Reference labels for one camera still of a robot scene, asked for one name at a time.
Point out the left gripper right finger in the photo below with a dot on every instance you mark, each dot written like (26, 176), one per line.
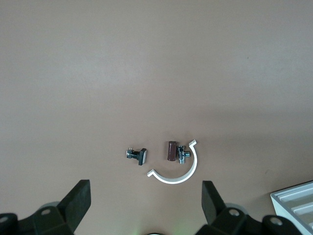
(210, 203)

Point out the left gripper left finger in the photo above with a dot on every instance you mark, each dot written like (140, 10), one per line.
(73, 203)

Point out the black white push button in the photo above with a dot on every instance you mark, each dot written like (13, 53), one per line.
(140, 156)

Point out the white drawer cabinet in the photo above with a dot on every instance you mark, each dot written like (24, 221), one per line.
(293, 203)

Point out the white curved pipe clamp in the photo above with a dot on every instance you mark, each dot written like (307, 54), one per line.
(194, 161)

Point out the brown table cover mat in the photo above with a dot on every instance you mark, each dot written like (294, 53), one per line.
(122, 73)

